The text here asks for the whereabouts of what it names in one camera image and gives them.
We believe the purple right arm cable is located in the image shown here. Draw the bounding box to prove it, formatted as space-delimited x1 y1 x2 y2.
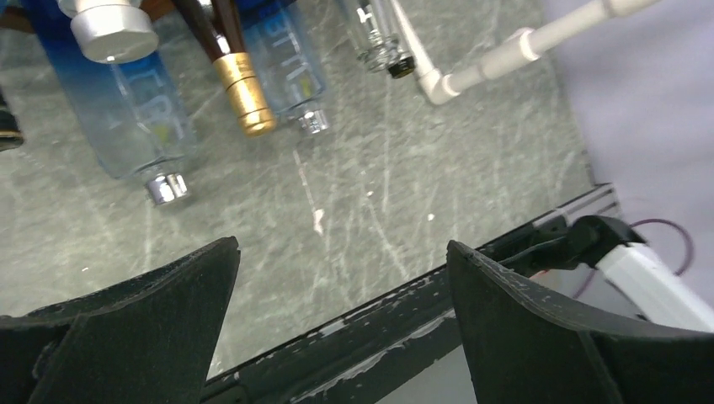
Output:
571 218 695 300

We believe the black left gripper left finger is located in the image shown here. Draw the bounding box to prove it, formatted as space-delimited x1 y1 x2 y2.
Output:
1 237 241 403

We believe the clear bottle black cap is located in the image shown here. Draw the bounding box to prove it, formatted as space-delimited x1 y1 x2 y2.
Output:
0 93 24 152

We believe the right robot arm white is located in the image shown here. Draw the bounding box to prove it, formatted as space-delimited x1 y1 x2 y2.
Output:
447 215 713 403

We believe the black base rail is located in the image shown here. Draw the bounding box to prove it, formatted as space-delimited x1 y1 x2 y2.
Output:
200 183 621 404

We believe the wide clear jar bottle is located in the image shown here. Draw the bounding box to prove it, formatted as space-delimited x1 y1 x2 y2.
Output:
57 0 159 64

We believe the blue square bottle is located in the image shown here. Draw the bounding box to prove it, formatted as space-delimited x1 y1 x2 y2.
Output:
236 0 329 135
21 1 198 205

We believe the white PVC pipe frame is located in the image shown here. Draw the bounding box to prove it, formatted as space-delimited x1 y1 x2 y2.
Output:
392 0 658 105

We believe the blue square bottle right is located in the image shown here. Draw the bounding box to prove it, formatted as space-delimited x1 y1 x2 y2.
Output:
236 0 329 135

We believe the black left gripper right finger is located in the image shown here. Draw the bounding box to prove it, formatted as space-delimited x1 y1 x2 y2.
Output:
446 241 713 403

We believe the blue square bottle left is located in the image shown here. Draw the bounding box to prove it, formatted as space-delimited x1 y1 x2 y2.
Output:
21 1 198 205

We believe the dark bottle gold cap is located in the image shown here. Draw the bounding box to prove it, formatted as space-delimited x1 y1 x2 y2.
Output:
172 0 278 137

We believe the green wine bottle silver cap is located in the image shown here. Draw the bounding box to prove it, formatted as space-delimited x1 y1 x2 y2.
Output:
335 0 416 79

